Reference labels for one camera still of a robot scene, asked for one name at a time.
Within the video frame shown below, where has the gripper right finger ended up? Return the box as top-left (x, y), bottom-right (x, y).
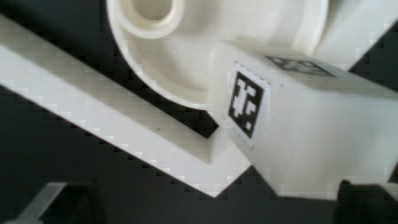
top-left (333, 180), bottom-right (398, 224)

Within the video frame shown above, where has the white round stool seat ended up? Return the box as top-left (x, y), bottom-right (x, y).
top-left (104, 0), bottom-right (330, 109)

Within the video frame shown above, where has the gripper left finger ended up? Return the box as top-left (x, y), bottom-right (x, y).
top-left (5, 182), bottom-right (95, 224)

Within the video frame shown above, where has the white stool leg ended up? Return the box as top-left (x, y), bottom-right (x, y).
top-left (207, 40), bottom-right (398, 200)

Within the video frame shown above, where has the white L-shaped obstacle fence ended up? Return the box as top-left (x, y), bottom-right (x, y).
top-left (0, 0), bottom-right (398, 198)

